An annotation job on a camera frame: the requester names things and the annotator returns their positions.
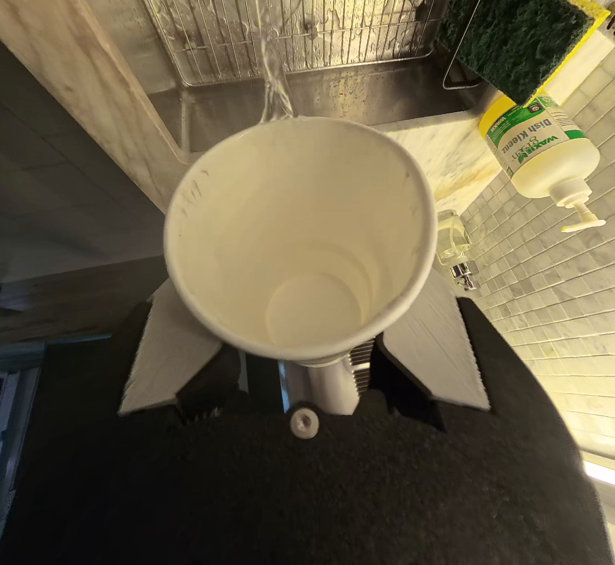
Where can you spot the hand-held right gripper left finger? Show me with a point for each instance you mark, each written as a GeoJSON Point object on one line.
{"type": "Point", "coordinates": [163, 363]}

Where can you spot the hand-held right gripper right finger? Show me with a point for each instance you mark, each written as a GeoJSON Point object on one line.
{"type": "Point", "coordinates": [432, 348]}

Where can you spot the green-banded white paper cup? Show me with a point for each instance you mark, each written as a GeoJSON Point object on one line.
{"type": "Point", "coordinates": [298, 238]}

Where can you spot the glass soap dispenser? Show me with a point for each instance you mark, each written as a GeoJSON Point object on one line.
{"type": "Point", "coordinates": [451, 238]}

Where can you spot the grey blue-edged bin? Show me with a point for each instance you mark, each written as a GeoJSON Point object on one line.
{"type": "Point", "coordinates": [14, 411]}

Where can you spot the dish soap pump bottle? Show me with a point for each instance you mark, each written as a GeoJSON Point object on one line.
{"type": "Point", "coordinates": [543, 151]}

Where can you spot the stainless steel sink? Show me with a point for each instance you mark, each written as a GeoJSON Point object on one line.
{"type": "Point", "coordinates": [360, 98]}

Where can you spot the green and yellow sponge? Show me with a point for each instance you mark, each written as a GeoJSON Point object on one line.
{"type": "Point", "coordinates": [519, 31]}

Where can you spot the white wall cabinet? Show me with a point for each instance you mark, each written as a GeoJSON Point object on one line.
{"type": "Point", "coordinates": [600, 471]}

